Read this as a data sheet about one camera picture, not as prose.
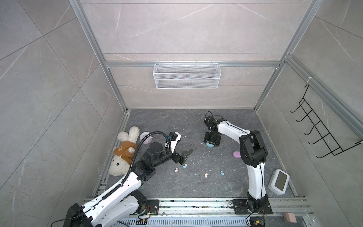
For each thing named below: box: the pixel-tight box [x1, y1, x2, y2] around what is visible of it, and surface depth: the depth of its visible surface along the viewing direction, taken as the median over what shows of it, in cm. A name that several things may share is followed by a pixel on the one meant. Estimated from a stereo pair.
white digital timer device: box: [267, 168, 291, 196], surface depth 80 cm
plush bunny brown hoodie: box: [108, 126, 140, 177], surface depth 85 cm
